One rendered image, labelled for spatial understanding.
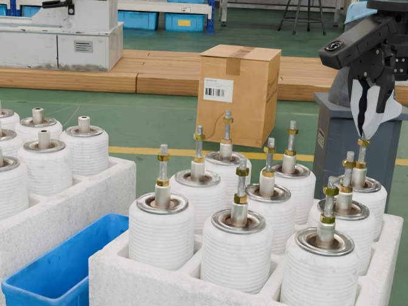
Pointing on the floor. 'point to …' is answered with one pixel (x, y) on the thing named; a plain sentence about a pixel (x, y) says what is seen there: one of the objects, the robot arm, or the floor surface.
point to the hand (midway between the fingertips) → (362, 130)
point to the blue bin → (63, 268)
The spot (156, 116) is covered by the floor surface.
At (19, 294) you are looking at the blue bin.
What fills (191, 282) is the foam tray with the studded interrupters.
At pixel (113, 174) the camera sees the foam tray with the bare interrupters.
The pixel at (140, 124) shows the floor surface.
